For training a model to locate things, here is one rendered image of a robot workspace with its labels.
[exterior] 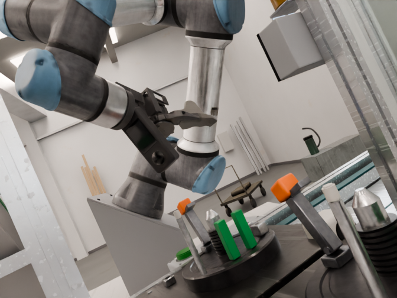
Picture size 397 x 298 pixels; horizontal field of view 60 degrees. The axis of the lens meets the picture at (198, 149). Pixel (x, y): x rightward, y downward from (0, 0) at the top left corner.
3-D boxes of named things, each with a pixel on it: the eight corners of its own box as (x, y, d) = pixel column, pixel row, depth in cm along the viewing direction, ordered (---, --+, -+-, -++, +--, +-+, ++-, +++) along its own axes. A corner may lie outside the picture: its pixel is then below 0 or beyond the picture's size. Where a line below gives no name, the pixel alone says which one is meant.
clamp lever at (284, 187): (322, 259, 30) (268, 189, 32) (336, 248, 31) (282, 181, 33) (345, 246, 27) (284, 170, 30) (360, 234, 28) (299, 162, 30)
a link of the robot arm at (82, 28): (41, -29, 51) (18, 41, 50) (96, -28, 46) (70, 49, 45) (80, 0, 58) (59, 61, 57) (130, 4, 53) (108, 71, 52)
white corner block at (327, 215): (313, 253, 44) (299, 224, 44) (335, 236, 46) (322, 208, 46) (341, 255, 40) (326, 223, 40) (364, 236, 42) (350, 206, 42)
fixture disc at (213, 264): (173, 284, 50) (168, 272, 50) (244, 238, 57) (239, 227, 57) (216, 301, 38) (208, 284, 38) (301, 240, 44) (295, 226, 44)
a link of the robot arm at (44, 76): (48, 39, 44) (27, 103, 43) (116, 73, 52) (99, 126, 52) (23, 40, 49) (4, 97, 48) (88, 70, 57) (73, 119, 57)
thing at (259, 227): (253, 236, 48) (249, 226, 48) (261, 230, 49) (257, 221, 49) (262, 236, 47) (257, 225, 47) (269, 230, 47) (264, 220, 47)
